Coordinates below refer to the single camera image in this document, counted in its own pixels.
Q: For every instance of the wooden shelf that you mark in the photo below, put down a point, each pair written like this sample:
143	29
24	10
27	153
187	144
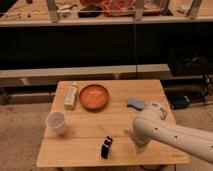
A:
26	13

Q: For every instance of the grey bench beam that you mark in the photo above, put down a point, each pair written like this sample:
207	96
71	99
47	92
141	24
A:
51	76

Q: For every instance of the blue sponge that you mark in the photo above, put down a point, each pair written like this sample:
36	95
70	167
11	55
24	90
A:
135	103

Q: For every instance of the cream bottle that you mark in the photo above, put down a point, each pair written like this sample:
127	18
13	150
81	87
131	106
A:
71	97

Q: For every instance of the orange bowl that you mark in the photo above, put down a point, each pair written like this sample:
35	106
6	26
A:
93	96

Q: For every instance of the black white eraser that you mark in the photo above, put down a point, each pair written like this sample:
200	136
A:
106	147

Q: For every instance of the white plastic cup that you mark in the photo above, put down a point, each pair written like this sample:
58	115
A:
56	122

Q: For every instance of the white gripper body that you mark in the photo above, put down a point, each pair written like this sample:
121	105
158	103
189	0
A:
139	148

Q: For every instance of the wooden table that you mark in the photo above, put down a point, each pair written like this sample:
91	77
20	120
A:
86	131

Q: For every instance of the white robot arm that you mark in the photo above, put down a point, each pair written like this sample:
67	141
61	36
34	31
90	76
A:
151	124

